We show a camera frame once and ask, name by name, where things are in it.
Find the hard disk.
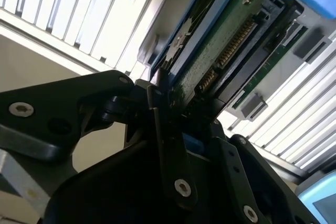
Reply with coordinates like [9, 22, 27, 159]
[136, 0, 306, 154]

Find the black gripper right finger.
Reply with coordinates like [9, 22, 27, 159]
[208, 118, 318, 224]

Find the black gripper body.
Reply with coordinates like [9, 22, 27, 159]
[45, 140, 235, 224]

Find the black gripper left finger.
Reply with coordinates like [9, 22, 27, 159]
[0, 69, 200, 207]

